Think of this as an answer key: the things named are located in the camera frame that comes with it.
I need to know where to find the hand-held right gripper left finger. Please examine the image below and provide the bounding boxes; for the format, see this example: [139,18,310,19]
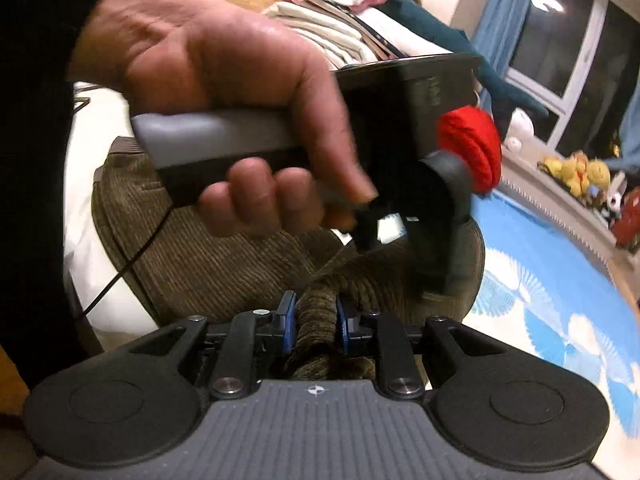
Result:
[126,291,297,401]

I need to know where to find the person's left hand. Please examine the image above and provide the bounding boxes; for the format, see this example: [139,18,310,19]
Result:
[70,0,379,239]

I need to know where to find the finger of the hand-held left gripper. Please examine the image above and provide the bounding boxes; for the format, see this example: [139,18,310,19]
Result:
[402,149,474,305]

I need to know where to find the pile of light folded clothes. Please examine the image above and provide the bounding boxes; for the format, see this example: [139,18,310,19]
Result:
[261,0,417,70]

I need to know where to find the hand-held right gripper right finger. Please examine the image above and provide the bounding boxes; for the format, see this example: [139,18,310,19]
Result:
[335,299,507,401]

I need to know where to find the red plush toy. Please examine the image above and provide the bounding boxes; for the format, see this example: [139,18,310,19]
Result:
[612,199,640,252]

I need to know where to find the white framed window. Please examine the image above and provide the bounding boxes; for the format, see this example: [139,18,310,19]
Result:
[504,0,640,157]

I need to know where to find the yellow plush toy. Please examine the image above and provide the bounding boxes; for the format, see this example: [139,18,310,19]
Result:
[537,151,612,197]

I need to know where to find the brown corduroy pants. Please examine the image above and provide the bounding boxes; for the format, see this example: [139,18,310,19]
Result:
[91,136,487,382]

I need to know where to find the teal garment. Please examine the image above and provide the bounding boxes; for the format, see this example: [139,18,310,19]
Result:
[384,0,551,117]

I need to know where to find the blue white printed bed sheet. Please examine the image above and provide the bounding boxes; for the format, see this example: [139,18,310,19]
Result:
[62,80,640,461]

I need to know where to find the black cable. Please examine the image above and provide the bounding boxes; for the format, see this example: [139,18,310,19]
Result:
[74,204,174,322]

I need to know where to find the white plush toy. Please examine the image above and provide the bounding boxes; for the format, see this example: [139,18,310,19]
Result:
[501,109,534,154]

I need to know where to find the red folded cloth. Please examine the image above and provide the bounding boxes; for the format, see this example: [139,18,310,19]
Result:
[436,106,503,195]

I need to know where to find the blue curtain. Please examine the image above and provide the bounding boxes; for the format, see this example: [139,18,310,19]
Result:
[471,0,540,70]

